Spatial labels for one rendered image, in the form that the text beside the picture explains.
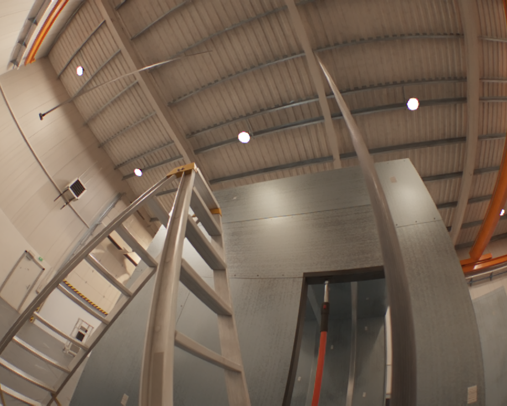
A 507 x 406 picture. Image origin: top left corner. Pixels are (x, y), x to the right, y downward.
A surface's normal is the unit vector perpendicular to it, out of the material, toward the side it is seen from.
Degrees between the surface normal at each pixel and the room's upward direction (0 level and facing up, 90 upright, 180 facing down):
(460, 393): 90
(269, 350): 90
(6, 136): 90
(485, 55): 177
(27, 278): 90
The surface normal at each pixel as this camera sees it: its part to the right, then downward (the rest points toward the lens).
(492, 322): -0.65, -0.66
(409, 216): -0.36, -0.75
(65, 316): 0.91, -0.14
